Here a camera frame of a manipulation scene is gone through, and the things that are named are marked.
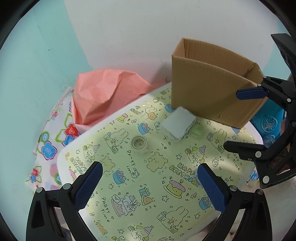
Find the clear square box white sponge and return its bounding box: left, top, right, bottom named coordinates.
left=161, top=107, right=197, bottom=141

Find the small white table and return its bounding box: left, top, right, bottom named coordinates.
left=57, top=82, right=264, bottom=241

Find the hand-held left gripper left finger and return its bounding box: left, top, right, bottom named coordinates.
left=26, top=161, right=103, bottom=241

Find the yellow cartoon printed mat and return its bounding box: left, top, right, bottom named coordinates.
left=63, top=87, right=259, bottom=241

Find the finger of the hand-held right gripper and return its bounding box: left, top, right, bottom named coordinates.
left=236, top=34, right=296, bottom=110
left=224, top=111, right=296, bottom=189

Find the crumpled pink paper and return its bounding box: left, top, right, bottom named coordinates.
left=70, top=69, right=162, bottom=133

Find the clear tape ring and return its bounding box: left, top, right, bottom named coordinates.
left=130, top=136, right=149, bottom=155

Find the blue patterned wrapping paper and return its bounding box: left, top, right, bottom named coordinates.
left=250, top=100, right=286, bottom=149

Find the brown cardboard box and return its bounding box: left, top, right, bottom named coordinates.
left=171, top=38, right=270, bottom=128

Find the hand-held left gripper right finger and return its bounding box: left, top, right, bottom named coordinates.
left=197, top=163, right=273, bottom=241

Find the floral patterned wrapping paper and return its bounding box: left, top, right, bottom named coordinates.
left=24, top=87, right=81, bottom=193

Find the green translucent small container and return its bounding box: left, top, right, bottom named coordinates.
left=190, top=123, right=204, bottom=139

